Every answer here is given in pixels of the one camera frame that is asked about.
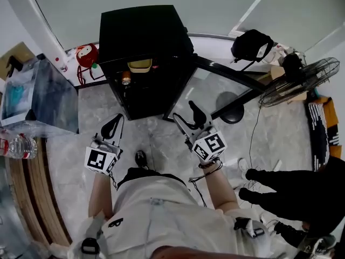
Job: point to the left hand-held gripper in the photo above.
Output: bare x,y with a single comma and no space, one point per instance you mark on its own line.
98,156

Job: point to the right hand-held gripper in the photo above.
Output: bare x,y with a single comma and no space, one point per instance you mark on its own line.
208,144

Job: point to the yellow plastic container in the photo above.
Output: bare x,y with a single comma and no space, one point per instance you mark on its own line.
139,65

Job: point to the black mini fridge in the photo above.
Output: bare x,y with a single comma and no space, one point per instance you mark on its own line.
143,34

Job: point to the person's right forearm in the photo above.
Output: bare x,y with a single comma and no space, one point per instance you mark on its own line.
221,187

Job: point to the person's left forearm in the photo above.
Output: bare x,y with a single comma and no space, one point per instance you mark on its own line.
101,196

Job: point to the glass fridge door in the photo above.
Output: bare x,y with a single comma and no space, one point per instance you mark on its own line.
231,75

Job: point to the person's black shoe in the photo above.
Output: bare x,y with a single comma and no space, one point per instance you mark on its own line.
141,158

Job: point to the black round stand base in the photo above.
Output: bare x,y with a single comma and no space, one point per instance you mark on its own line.
233,112

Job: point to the person's black shorts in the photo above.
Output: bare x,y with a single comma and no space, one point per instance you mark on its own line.
143,174

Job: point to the orange drink can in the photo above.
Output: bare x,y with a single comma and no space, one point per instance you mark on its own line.
126,77

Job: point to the clear plastic storage box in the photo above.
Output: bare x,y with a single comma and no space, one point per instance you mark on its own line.
51,98

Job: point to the red round plush toy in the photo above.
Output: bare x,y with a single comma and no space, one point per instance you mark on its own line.
86,55

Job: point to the black bag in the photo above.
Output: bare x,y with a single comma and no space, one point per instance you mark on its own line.
249,46

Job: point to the clear plastic water bottle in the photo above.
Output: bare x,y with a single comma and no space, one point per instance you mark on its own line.
20,146

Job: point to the round wooden table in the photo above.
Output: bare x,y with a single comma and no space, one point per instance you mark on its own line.
32,187

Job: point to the person's white shirt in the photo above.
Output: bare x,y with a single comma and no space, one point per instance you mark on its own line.
172,220

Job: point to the black floor fan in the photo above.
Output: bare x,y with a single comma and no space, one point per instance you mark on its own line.
302,82

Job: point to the brown cardboard box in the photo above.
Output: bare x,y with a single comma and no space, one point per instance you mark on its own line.
19,53

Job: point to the black orange patterned cloth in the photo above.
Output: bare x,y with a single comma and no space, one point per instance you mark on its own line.
322,128

